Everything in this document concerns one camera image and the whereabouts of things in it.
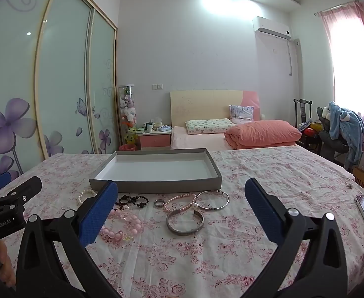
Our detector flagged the pink nightstand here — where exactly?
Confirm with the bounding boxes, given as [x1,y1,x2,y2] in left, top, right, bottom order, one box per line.
[138,130,172,149]

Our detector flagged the black bead bracelet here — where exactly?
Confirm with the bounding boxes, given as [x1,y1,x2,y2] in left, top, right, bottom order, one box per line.
[115,194,148,210]

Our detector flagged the blue fleece garment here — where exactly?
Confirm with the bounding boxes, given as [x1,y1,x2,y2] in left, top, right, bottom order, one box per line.
[328,101,364,170]

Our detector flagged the pale pink clear bead bracelet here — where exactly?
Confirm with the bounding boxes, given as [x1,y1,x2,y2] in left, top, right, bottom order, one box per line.
[100,226,133,243]

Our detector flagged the flower-print sliding wardrobe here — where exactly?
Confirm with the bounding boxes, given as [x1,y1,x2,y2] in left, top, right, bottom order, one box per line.
[0,0,118,181]

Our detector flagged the dark wooden chair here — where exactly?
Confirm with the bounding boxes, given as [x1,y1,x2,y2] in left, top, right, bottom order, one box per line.
[293,98,324,150]

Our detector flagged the cardboard box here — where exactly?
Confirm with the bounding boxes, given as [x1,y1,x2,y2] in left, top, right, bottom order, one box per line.
[354,167,364,190]

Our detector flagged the white air conditioner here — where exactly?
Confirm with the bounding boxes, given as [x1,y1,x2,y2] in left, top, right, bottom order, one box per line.
[252,16,292,40]

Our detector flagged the pink curtain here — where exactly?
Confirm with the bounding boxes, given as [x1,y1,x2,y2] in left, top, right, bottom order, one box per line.
[319,0,364,174]

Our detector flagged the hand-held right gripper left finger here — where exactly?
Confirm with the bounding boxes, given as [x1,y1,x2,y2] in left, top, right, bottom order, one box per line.
[16,180,122,298]

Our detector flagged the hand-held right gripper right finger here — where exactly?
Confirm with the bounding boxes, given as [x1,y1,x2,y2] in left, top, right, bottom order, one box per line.
[241,178,348,298]

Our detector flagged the white pearl bracelet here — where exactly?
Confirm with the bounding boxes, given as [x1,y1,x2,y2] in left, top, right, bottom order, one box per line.
[78,189,98,206]

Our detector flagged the pink pearl bracelet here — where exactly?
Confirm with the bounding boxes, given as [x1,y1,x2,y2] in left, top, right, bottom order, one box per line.
[163,193,198,212]

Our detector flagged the small lilac pillow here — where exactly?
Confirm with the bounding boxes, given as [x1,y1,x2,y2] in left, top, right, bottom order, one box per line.
[229,105,255,122]

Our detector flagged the white air conditioner pipe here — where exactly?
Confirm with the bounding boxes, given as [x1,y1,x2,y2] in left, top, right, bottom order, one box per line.
[287,38,295,77]

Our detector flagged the grey cardboard tray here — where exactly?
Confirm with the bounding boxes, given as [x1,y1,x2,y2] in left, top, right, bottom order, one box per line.
[89,148,223,194]

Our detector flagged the cream and pink headboard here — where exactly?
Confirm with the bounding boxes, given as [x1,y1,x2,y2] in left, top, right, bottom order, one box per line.
[170,90,260,128]

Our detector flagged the silver cuff bracelet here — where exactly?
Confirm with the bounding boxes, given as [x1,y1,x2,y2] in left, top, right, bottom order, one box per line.
[166,208,205,236]

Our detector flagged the clear tube of plush toys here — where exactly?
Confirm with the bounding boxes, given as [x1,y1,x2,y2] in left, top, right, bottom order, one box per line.
[119,83,138,146]

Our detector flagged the floral pillow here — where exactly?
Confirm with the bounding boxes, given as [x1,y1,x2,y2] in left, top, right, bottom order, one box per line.
[185,118,236,135]

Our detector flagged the salmon pink pillow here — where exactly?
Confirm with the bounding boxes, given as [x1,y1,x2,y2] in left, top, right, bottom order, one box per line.
[224,120,303,150]

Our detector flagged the colourful toys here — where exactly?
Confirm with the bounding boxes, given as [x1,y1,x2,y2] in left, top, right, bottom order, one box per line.
[299,120,321,138]

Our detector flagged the thin silver bangle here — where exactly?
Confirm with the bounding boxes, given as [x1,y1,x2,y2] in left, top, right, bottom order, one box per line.
[196,189,230,212]

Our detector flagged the grey chair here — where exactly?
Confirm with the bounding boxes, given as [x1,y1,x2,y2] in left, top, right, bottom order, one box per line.
[316,107,350,162]

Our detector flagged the bed with pink sheet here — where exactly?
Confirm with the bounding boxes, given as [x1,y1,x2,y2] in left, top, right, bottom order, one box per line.
[170,126,305,150]

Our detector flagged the person's left hand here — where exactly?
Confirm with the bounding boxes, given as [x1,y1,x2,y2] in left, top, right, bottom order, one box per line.
[0,240,17,288]

